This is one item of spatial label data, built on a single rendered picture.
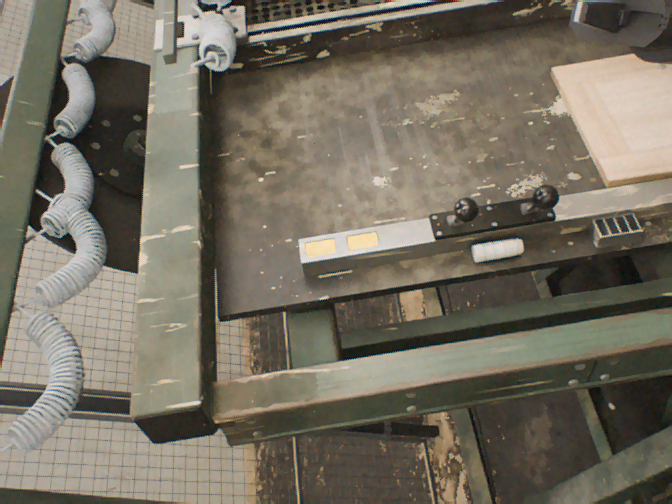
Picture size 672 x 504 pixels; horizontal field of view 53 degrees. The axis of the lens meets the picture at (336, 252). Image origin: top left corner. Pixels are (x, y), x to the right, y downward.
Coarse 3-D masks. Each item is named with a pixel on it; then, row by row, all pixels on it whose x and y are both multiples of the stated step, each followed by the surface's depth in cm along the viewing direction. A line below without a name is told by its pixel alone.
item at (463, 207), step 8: (464, 200) 98; (472, 200) 99; (456, 208) 99; (464, 208) 98; (472, 208) 98; (448, 216) 110; (456, 216) 99; (464, 216) 98; (472, 216) 98; (448, 224) 110; (456, 224) 109; (464, 224) 109
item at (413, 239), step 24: (600, 192) 112; (624, 192) 111; (648, 192) 111; (576, 216) 109; (600, 216) 110; (648, 216) 111; (312, 240) 112; (336, 240) 111; (384, 240) 110; (408, 240) 110; (432, 240) 109; (456, 240) 110; (480, 240) 111; (312, 264) 110; (336, 264) 111; (360, 264) 112
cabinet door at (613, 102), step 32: (576, 64) 134; (608, 64) 133; (640, 64) 132; (576, 96) 129; (608, 96) 128; (640, 96) 127; (608, 128) 123; (640, 128) 123; (608, 160) 118; (640, 160) 118
